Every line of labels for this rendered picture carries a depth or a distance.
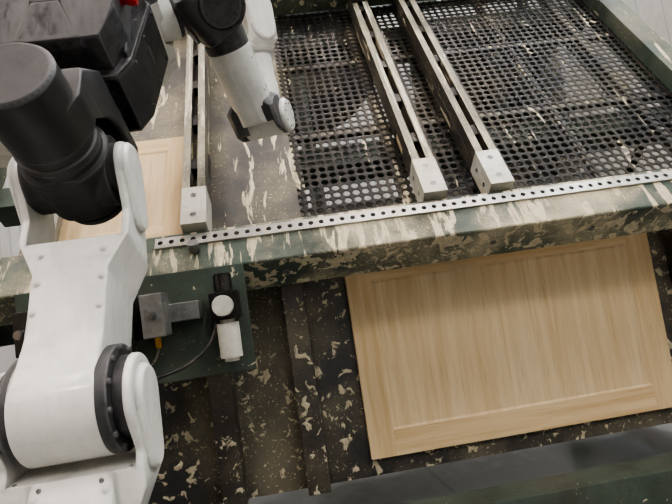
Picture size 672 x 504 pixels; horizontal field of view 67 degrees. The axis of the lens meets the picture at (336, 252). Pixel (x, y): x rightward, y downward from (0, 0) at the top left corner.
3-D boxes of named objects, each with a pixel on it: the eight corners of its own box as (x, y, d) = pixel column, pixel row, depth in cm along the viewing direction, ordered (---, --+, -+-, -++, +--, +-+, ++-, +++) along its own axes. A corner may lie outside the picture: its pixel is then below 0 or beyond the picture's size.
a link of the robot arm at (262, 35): (271, -8, 118) (281, 50, 119) (252, 9, 125) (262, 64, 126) (246, -13, 114) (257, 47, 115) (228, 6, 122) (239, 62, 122)
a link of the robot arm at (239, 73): (290, 145, 114) (251, 47, 101) (237, 157, 117) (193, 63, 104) (297, 121, 123) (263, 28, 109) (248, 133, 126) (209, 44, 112)
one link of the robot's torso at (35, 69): (56, 101, 60) (68, 3, 68) (-60, 114, 59) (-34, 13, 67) (136, 225, 84) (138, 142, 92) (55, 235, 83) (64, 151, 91)
